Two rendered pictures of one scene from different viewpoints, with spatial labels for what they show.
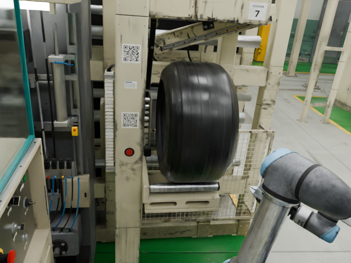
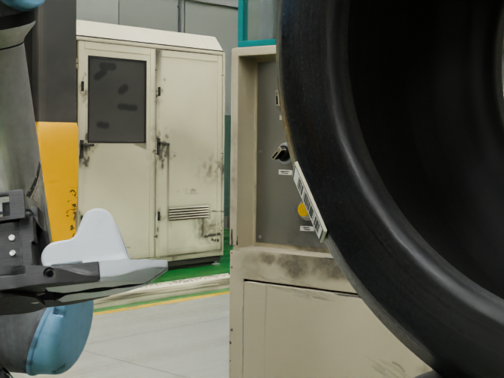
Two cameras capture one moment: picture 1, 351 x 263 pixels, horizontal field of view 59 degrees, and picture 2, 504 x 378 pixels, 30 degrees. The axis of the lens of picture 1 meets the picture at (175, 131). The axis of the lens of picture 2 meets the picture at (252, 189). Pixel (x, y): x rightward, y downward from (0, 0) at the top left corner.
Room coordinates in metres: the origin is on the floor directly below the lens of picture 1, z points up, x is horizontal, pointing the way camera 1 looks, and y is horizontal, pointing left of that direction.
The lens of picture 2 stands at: (1.74, -0.76, 1.10)
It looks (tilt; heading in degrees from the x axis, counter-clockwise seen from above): 3 degrees down; 139
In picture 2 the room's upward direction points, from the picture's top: 1 degrees clockwise
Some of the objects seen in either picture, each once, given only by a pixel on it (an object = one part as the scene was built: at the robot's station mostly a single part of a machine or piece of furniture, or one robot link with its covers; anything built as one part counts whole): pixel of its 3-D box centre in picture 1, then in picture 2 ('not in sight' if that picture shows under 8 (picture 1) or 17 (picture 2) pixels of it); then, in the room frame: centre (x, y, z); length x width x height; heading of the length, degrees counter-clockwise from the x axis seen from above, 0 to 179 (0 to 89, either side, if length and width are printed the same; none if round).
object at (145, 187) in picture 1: (143, 172); not in sight; (1.37, 0.14, 0.90); 0.40 x 0.03 x 0.10; 11
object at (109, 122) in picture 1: (110, 123); not in sight; (1.29, 0.29, 1.19); 0.05 x 0.04 x 0.48; 11
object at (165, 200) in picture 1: (181, 198); not in sight; (1.27, -0.06, 0.84); 0.36 x 0.09 x 0.06; 101
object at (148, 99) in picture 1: (133, 118); not in sight; (1.74, 0.26, 1.05); 0.20 x 0.15 x 0.30; 101
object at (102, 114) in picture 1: (106, 150); not in sight; (2.14, 0.52, 0.61); 0.33 x 0.06 x 0.86; 11
